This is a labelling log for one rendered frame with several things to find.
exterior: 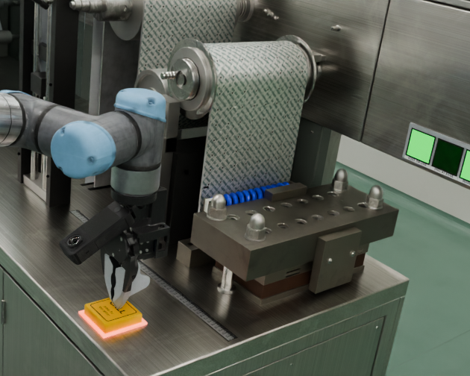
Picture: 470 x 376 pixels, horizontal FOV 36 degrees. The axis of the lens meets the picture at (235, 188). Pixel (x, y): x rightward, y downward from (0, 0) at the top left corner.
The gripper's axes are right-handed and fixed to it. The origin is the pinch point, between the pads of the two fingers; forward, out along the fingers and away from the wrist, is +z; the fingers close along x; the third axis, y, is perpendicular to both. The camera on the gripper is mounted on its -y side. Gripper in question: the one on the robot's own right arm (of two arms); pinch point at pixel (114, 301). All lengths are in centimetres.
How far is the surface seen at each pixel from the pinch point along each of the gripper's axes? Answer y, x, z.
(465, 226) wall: 288, 97, 90
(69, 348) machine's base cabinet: -3.2, 8.1, 13.0
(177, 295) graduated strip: 13.9, 1.0, 3.2
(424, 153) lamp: 55, -15, -24
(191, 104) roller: 22.5, 14.0, -27.6
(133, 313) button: 1.9, -2.8, 1.2
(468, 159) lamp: 55, -24, -26
